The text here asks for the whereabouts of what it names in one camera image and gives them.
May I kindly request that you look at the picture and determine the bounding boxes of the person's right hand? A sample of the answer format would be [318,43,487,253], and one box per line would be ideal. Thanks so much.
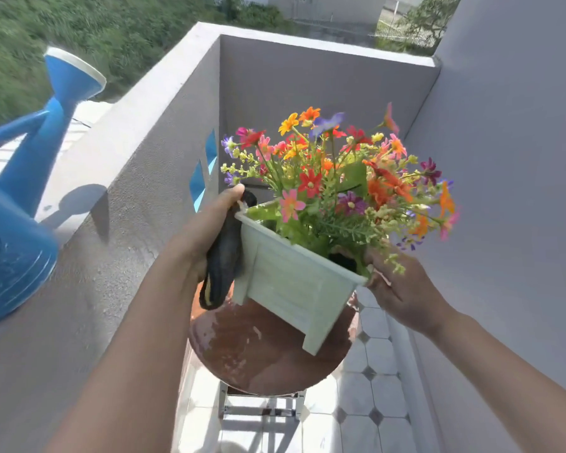
[364,246,458,336]

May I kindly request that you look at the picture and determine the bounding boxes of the person's left hand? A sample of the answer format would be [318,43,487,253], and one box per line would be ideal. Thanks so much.
[169,183,246,284]

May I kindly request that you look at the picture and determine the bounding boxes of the dark cloth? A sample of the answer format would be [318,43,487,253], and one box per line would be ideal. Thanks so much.
[198,190,258,311]

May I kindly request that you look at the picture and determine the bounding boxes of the pale green wooden planter box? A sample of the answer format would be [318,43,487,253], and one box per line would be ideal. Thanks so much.
[232,201,369,356]

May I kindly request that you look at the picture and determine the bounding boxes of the person's left forearm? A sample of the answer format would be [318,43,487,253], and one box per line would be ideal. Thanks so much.
[45,243,201,453]

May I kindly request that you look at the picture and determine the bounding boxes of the person's right forearm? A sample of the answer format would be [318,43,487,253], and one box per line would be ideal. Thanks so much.
[431,310,566,453]

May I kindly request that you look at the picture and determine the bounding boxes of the colourful artificial flower bouquet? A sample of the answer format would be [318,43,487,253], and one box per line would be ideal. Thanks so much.
[220,103,461,275]

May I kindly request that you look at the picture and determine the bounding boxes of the round brown stool top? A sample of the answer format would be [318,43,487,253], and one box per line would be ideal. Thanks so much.
[189,283,362,397]

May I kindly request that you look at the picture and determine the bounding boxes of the blue plastic watering can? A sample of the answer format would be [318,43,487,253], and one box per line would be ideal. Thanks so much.
[0,47,107,329]

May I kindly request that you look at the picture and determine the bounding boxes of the white fence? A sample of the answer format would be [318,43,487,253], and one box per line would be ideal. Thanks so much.
[375,21,437,48]

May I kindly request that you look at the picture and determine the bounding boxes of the green tree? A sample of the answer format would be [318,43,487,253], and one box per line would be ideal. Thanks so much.
[398,0,463,48]

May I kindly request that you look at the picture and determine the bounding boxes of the metal stool frame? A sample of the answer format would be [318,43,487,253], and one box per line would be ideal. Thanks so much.
[218,381,307,421]

